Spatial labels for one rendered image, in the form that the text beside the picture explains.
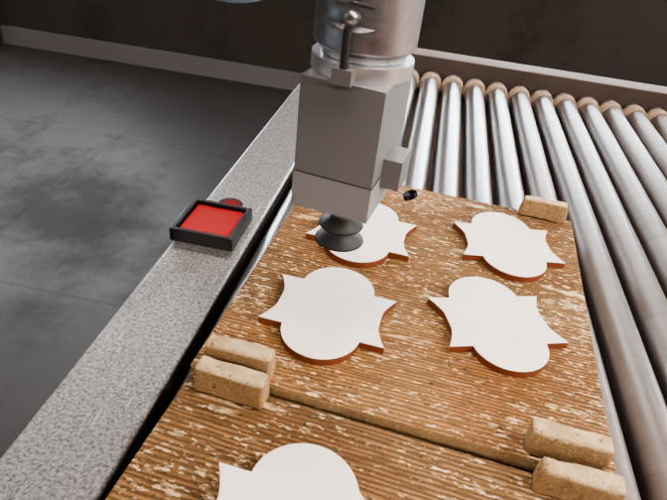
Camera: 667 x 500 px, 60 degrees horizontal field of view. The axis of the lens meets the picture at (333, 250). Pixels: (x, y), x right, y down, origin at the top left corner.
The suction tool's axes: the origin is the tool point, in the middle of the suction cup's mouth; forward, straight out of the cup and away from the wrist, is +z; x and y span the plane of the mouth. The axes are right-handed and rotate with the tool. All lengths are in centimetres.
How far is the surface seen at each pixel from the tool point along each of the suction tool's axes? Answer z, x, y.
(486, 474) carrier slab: 8.9, -16.9, -11.6
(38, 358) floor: 103, 100, 48
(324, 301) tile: 8.1, 0.9, 0.8
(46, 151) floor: 103, 194, 156
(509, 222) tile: 8.1, -14.6, 26.1
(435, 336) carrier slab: 8.9, -10.2, 1.7
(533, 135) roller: 11, -16, 66
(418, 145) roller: 11, 2, 49
